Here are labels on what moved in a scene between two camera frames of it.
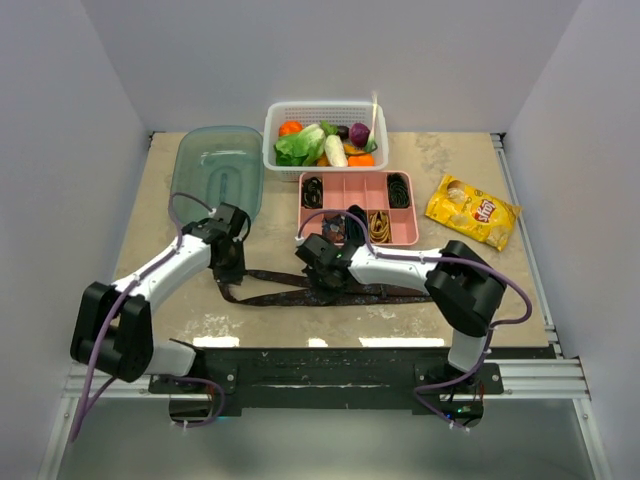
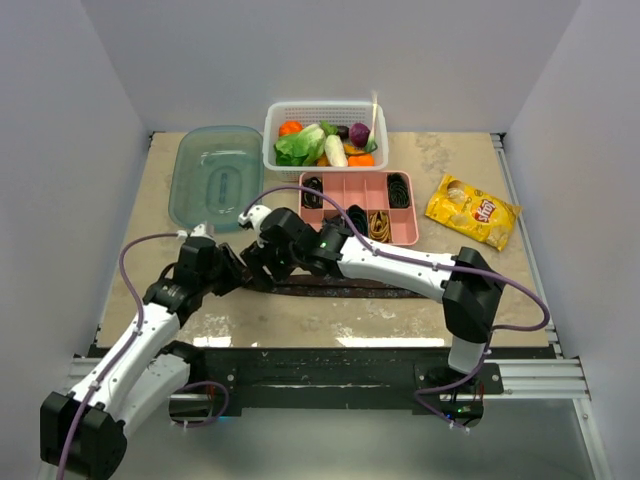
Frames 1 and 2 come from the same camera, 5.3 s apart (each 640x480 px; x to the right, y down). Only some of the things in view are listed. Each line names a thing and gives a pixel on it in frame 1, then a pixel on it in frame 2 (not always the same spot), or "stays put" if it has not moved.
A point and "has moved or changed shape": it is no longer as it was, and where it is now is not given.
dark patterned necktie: [319, 296] has moved or changed shape
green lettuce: [302, 149] stays put
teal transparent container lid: [217, 164] stays put
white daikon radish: [335, 151] stays put
